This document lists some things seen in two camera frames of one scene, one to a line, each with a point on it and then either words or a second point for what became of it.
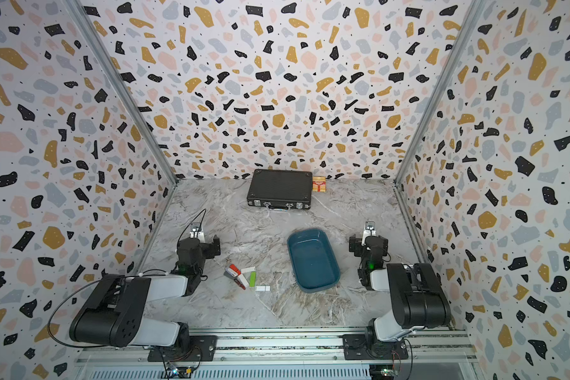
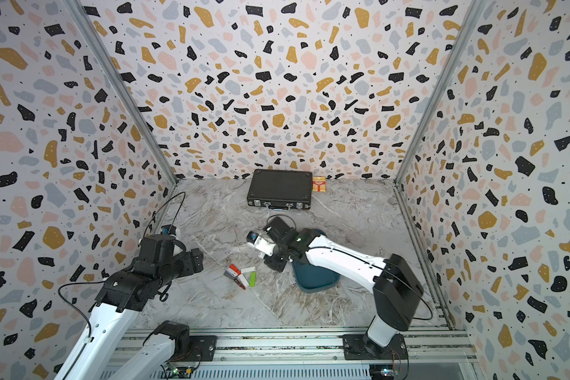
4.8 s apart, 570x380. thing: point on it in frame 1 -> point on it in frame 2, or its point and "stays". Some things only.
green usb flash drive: [252, 279] stays
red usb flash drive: [235, 268] stays
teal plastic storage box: [313, 260] stays
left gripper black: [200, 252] -> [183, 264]
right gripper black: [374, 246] -> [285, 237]
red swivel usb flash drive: [239, 283] stays
